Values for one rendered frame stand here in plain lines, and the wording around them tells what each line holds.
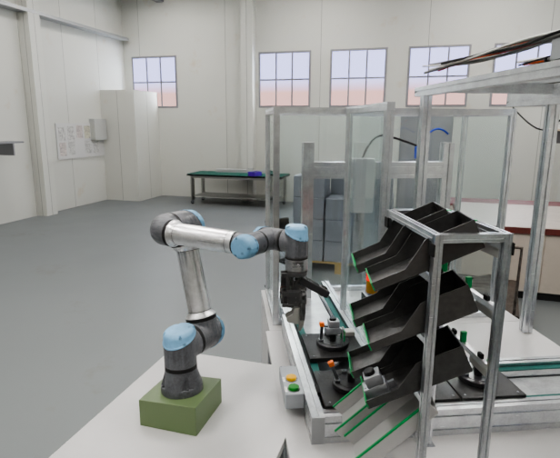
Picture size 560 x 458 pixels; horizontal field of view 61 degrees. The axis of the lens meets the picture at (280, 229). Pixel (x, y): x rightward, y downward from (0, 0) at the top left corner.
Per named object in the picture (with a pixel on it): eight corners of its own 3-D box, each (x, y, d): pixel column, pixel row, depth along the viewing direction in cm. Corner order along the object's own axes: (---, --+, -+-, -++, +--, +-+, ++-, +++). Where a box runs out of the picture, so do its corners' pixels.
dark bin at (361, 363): (353, 379, 139) (343, 357, 138) (350, 358, 152) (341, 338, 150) (446, 344, 135) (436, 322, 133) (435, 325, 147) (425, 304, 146)
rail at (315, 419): (311, 444, 160) (312, 415, 158) (281, 333, 247) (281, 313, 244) (327, 443, 161) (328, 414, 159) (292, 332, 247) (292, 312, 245)
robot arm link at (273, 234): (245, 228, 158) (273, 232, 153) (263, 224, 168) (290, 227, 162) (244, 251, 159) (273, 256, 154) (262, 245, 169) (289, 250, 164)
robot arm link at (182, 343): (156, 366, 172) (154, 330, 170) (182, 353, 183) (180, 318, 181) (182, 373, 166) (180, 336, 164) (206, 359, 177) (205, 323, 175)
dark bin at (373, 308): (355, 327, 135) (345, 304, 134) (352, 310, 148) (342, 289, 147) (451, 290, 131) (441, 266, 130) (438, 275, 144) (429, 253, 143)
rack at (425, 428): (410, 532, 126) (433, 236, 109) (370, 443, 161) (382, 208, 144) (486, 526, 128) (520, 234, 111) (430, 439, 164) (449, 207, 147)
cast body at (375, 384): (367, 401, 127) (357, 378, 126) (365, 392, 132) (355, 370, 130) (397, 389, 126) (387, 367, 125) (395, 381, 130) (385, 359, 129)
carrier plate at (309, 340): (309, 363, 197) (310, 358, 196) (301, 337, 220) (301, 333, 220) (366, 360, 199) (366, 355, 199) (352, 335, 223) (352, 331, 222)
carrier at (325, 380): (325, 411, 164) (325, 377, 161) (313, 375, 187) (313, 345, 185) (394, 407, 166) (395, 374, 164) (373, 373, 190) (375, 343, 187)
